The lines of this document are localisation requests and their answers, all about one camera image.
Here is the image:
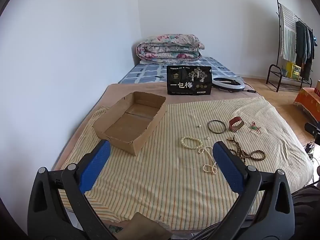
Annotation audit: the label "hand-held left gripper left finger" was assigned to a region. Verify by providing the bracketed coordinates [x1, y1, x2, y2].
[27, 139, 118, 240]

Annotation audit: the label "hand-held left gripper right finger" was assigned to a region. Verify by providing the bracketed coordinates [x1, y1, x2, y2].
[212, 141, 295, 240]

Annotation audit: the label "brown wooden bead necklace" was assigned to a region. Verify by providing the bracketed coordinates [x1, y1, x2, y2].
[226, 135, 266, 162]

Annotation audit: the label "pearl necklace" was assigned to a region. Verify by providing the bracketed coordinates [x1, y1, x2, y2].
[196, 145, 218, 174]

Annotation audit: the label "green jade pendant red cord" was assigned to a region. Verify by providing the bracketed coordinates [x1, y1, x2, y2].
[249, 121, 263, 133]

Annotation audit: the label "cardboard box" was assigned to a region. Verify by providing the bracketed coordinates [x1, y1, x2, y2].
[92, 91, 167, 155]

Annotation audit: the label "white bead bracelet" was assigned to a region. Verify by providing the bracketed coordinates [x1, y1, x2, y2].
[180, 136, 203, 150]

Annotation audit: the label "dark thin bangle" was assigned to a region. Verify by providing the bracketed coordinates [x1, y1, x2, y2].
[207, 120, 227, 134]

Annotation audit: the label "yellow striped cloth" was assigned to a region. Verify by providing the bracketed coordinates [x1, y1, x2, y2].
[59, 96, 314, 224]

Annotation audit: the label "tan blanket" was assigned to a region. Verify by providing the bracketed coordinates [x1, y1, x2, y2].
[54, 82, 265, 230]

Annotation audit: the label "dark cloth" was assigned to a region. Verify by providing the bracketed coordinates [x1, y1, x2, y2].
[291, 186, 320, 240]

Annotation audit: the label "black device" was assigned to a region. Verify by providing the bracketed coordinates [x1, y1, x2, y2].
[304, 122, 320, 137]

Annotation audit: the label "black snack bag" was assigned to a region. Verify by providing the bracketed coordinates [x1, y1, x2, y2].
[166, 65, 213, 95]

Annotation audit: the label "black metal clothes rack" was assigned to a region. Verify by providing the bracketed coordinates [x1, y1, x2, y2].
[266, 0, 315, 92]

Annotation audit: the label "orange patterned cabinet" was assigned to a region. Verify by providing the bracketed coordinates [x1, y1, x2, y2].
[294, 87, 320, 124]

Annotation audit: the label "blue checkered bed sheet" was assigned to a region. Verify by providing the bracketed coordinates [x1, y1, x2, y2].
[117, 56, 237, 84]

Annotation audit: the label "yellow box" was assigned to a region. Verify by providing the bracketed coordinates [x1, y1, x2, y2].
[285, 61, 302, 80]

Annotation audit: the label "folded floral quilt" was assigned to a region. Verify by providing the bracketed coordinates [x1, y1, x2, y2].
[136, 34, 205, 65]

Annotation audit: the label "dark hanging clothes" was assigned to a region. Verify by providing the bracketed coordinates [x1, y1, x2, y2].
[295, 20, 315, 79]

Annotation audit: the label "striped hanging towel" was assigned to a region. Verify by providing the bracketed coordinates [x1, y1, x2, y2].
[279, 4, 298, 62]

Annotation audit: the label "red leather bracelet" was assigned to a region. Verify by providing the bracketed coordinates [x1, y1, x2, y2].
[229, 116, 245, 132]

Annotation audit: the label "tangle of black cables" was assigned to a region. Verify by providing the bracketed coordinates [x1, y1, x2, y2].
[304, 141, 317, 157]

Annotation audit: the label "white ring light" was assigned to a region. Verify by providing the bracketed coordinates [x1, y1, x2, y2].
[212, 77, 247, 92]

